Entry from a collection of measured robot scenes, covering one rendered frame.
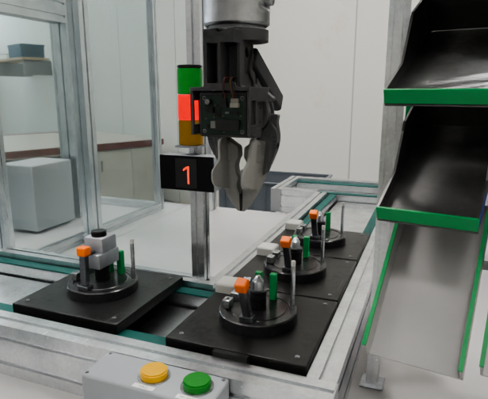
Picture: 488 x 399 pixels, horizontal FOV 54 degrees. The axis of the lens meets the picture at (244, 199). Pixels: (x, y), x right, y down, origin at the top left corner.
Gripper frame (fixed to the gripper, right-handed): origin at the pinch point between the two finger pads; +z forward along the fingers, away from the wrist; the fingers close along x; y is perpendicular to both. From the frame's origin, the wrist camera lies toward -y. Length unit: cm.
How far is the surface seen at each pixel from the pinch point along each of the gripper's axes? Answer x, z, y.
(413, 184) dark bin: 19.4, 0.4, -20.9
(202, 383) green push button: -5.3, 26.1, 2.2
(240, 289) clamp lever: -4.9, 17.3, -10.8
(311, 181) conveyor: -30, 29, -165
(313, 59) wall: -84, -41, -382
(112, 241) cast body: -36.8, 16.2, -21.0
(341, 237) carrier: 1, 24, -67
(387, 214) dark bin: 16.6, 3.3, -12.4
